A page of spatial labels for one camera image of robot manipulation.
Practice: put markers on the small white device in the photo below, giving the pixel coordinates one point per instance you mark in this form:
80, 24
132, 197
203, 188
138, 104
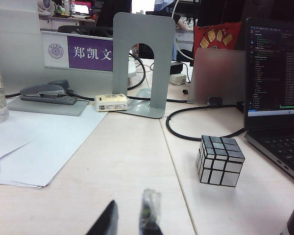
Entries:
111, 102

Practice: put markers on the white power adapter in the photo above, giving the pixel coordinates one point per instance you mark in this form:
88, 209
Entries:
177, 78

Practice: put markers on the silver mirror puzzle cube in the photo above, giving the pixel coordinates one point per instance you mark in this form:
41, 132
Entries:
218, 166

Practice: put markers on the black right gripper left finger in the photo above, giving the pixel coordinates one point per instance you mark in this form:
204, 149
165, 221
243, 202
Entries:
107, 222

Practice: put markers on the purple and white name plate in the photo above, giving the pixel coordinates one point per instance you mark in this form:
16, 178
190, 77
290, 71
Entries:
88, 52

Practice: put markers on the small black box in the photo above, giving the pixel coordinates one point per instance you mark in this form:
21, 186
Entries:
176, 68

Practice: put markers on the grey stapler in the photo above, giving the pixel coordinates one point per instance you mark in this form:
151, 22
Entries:
46, 94

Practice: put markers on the lit computer monitor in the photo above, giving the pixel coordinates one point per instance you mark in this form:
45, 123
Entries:
80, 8

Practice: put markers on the frosted glass desk partition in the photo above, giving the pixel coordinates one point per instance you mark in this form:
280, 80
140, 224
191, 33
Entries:
19, 49

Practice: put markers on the grey metal arched bookend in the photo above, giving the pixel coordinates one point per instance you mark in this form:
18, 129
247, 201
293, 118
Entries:
120, 61

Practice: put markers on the black open laptop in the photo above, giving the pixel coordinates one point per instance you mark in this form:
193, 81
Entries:
272, 73

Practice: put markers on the red decorated bag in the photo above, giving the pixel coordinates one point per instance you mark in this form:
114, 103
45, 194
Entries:
232, 29

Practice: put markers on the white paper stack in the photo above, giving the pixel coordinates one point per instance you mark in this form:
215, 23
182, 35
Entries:
51, 147

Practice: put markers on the grey flat metal plate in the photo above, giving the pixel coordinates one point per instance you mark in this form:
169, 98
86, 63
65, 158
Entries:
63, 110

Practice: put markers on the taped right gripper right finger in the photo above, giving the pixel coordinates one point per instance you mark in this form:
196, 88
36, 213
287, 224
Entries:
149, 213

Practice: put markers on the large white paper sheet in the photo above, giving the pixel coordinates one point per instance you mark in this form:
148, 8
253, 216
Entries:
5, 144

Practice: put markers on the frosted silver upright panel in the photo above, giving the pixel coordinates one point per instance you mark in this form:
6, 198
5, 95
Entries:
218, 76

